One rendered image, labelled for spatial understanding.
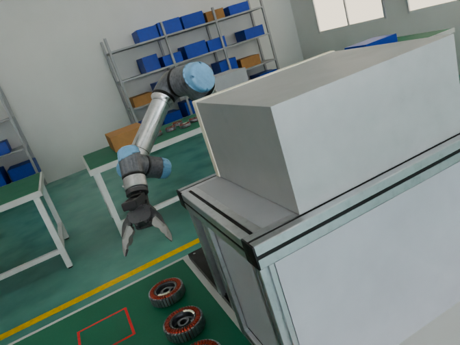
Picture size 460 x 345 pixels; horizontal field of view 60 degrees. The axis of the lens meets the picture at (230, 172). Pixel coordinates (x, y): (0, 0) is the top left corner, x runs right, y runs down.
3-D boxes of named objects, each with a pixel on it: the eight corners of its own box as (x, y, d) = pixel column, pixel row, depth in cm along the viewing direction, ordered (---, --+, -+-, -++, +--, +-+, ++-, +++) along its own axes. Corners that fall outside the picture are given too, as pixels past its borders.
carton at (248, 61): (234, 70, 807) (231, 61, 801) (252, 64, 819) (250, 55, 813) (242, 69, 770) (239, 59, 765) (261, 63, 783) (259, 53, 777)
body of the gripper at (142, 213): (161, 225, 130) (152, 191, 134) (152, 219, 122) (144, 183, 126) (138, 232, 130) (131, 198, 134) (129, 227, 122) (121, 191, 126)
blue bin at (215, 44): (202, 53, 774) (199, 43, 768) (219, 48, 785) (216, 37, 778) (209, 51, 736) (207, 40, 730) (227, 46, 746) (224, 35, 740)
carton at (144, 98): (131, 107, 737) (128, 98, 732) (149, 100, 749) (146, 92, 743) (135, 107, 701) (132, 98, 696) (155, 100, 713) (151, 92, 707)
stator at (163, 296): (154, 291, 132) (150, 282, 131) (186, 281, 131) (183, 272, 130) (149, 313, 121) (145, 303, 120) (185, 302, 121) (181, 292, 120)
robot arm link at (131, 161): (145, 145, 136) (124, 141, 129) (152, 174, 132) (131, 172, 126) (131, 156, 140) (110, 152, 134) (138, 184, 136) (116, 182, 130)
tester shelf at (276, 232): (181, 205, 106) (175, 189, 105) (374, 117, 128) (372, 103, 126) (259, 271, 67) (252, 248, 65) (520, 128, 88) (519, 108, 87)
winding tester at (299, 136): (216, 176, 106) (191, 101, 100) (344, 119, 120) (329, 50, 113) (298, 216, 71) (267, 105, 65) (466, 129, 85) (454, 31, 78)
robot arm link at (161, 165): (154, 159, 150) (129, 155, 141) (174, 157, 142) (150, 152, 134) (152, 179, 149) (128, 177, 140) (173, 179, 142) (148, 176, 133)
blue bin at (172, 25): (155, 39, 734) (151, 27, 727) (176, 32, 746) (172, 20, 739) (161, 36, 696) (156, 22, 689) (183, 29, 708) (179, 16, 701)
